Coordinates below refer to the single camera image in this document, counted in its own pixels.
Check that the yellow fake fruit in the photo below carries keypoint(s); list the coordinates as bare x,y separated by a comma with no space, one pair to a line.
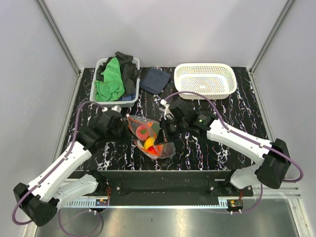
149,143

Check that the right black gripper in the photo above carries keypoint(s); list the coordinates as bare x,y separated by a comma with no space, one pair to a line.
161,138

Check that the orange fake fruit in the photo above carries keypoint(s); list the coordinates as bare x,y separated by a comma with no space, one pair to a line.
155,150

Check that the white perforated basket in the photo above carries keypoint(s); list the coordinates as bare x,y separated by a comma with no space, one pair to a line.
216,81

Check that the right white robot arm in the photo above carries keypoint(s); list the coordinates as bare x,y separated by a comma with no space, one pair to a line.
270,165

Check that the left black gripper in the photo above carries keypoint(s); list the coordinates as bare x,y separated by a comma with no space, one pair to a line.
123,123

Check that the clear zip top bag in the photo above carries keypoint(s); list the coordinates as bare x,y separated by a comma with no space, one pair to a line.
153,127

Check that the green cloth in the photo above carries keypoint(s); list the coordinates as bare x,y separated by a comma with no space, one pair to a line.
111,88

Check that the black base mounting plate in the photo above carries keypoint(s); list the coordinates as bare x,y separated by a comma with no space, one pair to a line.
170,188

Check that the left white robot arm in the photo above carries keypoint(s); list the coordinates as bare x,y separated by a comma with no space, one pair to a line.
41,198

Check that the white slotted cable duct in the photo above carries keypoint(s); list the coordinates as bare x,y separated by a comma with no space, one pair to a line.
93,203

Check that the folded dark blue cloth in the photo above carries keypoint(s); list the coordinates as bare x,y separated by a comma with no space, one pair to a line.
154,80

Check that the red fake fruit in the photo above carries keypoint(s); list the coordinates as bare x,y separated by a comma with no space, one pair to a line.
142,132

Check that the blue checkered cloth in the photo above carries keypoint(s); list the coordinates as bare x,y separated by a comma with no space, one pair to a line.
127,98

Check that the black cloth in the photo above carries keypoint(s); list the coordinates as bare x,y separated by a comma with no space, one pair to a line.
129,72

